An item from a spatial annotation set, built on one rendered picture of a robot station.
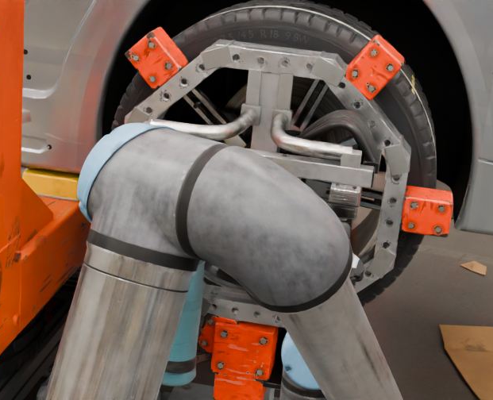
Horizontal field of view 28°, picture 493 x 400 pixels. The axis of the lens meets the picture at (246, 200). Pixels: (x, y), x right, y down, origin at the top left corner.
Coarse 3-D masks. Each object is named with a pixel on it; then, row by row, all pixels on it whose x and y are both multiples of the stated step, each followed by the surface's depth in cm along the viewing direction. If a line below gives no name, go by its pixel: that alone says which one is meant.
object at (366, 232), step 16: (320, 80) 190; (192, 96) 196; (304, 96) 192; (320, 96) 191; (176, 112) 211; (304, 128) 194; (240, 144) 197; (352, 144) 193; (320, 192) 197; (368, 192) 195; (368, 224) 210; (352, 240) 212; (368, 240) 197; (208, 272) 205; (224, 272) 208; (240, 288) 204
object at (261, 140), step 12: (264, 72) 181; (264, 84) 182; (276, 84) 182; (264, 96) 183; (276, 96) 182; (264, 108) 184; (264, 120) 184; (252, 132) 185; (264, 132) 185; (252, 144) 186; (264, 144) 186
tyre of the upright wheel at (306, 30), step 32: (256, 0) 205; (288, 0) 203; (192, 32) 190; (224, 32) 188; (256, 32) 187; (288, 32) 186; (320, 32) 185; (352, 32) 188; (128, 96) 196; (384, 96) 187; (416, 96) 190; (416, 128) 188; (416, 160) 189; (384, 288) 200
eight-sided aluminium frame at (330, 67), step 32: (192, 64) 183; (224, 64) 182; (256, 64) 181; (288, 64) 180; (320, 64) 178; (160, 96) 186; (352, 96) 179; (384, 128) 180; (384, 192) 184; (384, 224) 186; (384, 256) 187; (224, 288) 201; (256, 320) 196
